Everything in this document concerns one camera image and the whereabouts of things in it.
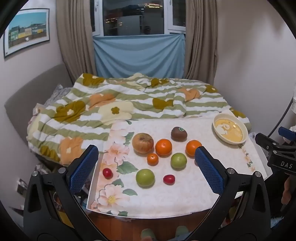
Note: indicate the window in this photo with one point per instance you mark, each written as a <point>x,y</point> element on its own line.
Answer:
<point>134,18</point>

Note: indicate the person's right hand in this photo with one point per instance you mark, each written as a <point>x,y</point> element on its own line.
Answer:
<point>286,190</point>

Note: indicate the beige curtain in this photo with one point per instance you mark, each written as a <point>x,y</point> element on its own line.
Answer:
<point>74,39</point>
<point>201,39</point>

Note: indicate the small tangerine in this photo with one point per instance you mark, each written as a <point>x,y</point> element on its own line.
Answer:
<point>152,159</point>

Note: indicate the floral tablecloth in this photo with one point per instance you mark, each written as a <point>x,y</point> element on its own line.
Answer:
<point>161,199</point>

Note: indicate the person's right foot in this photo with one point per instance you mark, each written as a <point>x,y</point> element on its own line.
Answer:
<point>182,231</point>

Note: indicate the framed wall poster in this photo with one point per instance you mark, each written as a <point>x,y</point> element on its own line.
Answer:
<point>27,30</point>

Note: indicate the blue hanging cloth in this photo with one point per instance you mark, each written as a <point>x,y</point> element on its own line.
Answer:
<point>138,55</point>

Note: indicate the person's left foot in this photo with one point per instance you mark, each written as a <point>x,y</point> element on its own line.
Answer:
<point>148,234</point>

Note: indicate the red cherry tomato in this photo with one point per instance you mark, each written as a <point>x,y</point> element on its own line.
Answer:
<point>168,179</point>
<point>107,173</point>

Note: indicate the large orange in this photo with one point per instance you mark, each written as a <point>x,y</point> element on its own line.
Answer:
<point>163,147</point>
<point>192,148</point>

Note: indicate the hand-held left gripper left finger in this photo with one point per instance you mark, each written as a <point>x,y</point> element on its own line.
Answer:
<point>84,170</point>

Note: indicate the brown kiwi with sticker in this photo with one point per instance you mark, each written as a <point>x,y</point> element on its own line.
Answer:
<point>179,134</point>

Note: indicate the grey patterned pillow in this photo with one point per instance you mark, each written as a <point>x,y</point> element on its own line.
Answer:
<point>56,92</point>

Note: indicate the white garment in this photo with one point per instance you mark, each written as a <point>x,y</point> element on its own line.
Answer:
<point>293,128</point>

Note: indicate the cream plate with yellow print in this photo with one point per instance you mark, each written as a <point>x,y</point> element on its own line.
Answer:
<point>230,129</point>

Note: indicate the large brownish apple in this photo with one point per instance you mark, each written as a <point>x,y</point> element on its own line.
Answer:
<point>143,143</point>

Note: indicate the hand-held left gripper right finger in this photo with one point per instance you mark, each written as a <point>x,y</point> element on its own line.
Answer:
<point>208,169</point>

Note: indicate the green striped floral blanket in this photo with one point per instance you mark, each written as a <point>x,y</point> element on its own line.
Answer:
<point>92,111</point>

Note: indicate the grey bed headboard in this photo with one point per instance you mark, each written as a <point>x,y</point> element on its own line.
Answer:
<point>30,92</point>

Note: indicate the person's foot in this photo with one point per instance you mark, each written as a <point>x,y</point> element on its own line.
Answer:
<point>182,231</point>
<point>148,234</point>

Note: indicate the green round fruit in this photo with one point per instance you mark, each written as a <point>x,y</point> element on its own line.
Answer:
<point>178,160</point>
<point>145,178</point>

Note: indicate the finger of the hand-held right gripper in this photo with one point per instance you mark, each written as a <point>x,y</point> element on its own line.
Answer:
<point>266,140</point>
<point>285,133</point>

